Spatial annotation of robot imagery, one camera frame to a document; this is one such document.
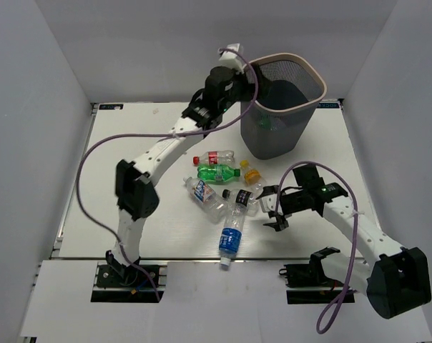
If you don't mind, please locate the clear bottle black cap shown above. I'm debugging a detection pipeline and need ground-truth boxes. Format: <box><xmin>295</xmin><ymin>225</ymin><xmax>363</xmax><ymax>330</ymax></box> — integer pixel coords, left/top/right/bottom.
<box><xmin>222</xmin><ymin>189</ymin><xmax>259</xmax><ymax>217</ymax></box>

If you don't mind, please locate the green bottle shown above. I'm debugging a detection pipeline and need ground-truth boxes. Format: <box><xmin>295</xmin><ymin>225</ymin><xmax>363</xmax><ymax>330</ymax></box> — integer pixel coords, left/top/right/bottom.
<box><xmin>197</xmin><ymin>164</ymin><xmax>241</xmax><ymax>182</ymax></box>
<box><xmin>257</xmin><ymin>116</ymin><xmax>278</xmax><ymax>131</ymax></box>

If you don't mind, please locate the clear bottle yellow label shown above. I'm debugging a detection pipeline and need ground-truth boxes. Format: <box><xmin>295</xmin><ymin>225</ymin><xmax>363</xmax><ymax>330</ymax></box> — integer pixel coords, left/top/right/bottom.
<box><xmin>240</xmin><ymin>160</ymin><xmax>267</xmax><ymax>197</ymax></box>

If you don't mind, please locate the clear bottle blue white label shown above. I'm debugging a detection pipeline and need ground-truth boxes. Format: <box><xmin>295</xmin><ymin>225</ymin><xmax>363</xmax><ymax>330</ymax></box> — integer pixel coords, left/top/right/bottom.
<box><xmin>183</xmin><ymin>177</ymin><xmax>227</xmax><ymax>223</ymax></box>

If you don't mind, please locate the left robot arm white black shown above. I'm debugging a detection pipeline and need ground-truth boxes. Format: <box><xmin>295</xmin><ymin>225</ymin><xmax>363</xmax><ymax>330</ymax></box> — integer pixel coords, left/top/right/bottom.
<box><xmin>106</xmin><ymin>64</ymin><xmax>271</xmax><ymax>285</ymax></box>

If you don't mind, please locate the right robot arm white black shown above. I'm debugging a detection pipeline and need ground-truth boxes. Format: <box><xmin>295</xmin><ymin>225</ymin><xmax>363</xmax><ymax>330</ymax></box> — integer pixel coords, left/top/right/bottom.
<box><xmin>258</xmin><ymin>164</ymin><xmax>431</xmax><ymax>319</ymax></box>

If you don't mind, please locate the grey mesh waste bin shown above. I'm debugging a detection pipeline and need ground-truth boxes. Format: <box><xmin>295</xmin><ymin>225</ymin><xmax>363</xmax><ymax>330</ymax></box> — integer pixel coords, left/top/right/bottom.
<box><xmin>240</xmin><ymin>53</ymin><xmax>327</xmax><ymax>160</ymax></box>

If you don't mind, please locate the clear bottle red cap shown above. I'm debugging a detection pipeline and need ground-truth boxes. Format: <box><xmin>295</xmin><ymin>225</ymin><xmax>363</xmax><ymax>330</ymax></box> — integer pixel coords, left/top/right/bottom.
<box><xmin>192</xmin><ymin>150</ymin><xmax>235</xmax><ymax>166</ymax></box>

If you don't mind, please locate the green bottle in pile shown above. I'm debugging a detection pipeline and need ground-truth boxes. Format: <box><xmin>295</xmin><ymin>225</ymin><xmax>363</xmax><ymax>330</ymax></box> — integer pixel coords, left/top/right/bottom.
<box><xmin>197</xmin><ymin>164</ymin><xmax>241</xmax><ymax>182</ymax></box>

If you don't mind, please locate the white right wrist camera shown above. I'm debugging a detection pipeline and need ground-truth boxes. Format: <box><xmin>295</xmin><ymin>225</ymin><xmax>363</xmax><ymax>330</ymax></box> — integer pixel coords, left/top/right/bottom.
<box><xmin>257</xmin><ymin>185</ymin><xmax>278</xmax><ymax>213</ymax></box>

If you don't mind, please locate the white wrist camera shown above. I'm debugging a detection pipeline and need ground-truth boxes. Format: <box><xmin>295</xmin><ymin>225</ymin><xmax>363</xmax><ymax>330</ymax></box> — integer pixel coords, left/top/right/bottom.
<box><xmin>257</xmin><ymin>185</ymin><xmax>278</xmax><ymax>213</ymax></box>
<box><xmin>218</xmin><ymin>43</ymin><xmax>246</xmax><ymax>74</ymax></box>

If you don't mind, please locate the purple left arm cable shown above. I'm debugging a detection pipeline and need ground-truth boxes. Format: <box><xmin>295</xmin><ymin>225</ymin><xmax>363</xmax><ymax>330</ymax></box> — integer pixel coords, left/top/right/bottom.
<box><xmin>74</xmin><ymin>47</ymin><xmax>260</xmax><ymax>301</ymax></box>

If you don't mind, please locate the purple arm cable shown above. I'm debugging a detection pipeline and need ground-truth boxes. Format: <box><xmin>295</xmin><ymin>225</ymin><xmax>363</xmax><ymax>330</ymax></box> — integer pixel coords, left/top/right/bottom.
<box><xmin>74</xmin><ymin>47</ymin><xmax>260</xmax><ymax>301</ymax></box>
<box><xmin>276</xmin><ymin>161</ymin><xmax>360</xmax><ymax>334</ymax></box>

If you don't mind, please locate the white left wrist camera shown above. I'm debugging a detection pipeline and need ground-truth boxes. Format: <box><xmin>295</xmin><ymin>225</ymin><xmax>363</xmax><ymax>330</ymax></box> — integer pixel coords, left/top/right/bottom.
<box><xmin>218</xmin><ymin>43</ymin><xmax>246</xmax><ymax>74</ymax></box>

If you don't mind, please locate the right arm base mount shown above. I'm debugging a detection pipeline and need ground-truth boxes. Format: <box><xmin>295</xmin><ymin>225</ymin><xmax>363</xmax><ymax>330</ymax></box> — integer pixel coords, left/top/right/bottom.
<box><xmin>278</xmin><ymin>263</ymin><xmax>343</xmax><ymax>304</ymax></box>

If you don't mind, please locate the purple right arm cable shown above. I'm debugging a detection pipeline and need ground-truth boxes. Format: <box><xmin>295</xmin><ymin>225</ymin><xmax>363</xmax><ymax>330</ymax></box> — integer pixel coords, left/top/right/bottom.
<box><xmin>276</xmin><ymin>161</ymin><xmax>360</xmax><ymax>334</ymax></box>

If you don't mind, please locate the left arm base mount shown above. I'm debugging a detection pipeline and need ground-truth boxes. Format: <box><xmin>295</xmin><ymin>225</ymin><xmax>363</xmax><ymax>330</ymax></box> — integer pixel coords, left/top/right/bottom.
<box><xmin>90</xmin><ymin>264</ymin><xmax>166</xmax><ymax>304</ymax></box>

